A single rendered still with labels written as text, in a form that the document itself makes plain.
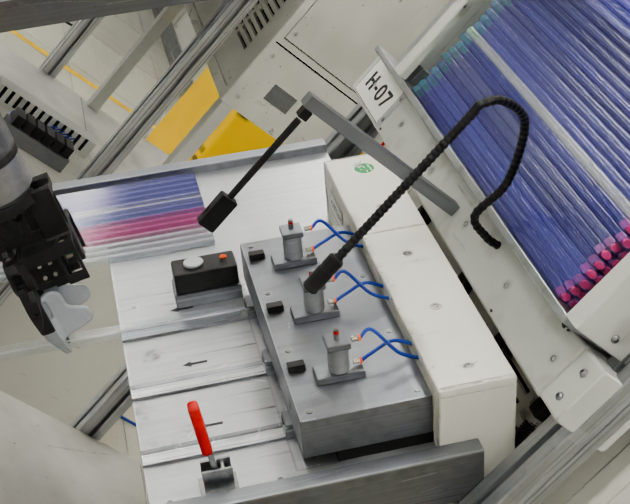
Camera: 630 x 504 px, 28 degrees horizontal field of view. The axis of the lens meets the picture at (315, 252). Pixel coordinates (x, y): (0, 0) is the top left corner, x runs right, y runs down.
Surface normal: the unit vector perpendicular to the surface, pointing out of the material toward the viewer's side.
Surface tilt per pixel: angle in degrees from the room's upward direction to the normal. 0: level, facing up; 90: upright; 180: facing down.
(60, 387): 90
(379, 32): 90
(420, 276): 46
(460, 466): 90
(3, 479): 0
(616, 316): 90
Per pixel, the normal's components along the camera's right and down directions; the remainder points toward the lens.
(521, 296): -0.73, -0.48
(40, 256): 0.22, 0.51
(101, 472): 0.65, -0.71
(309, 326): -0.07, -0.84
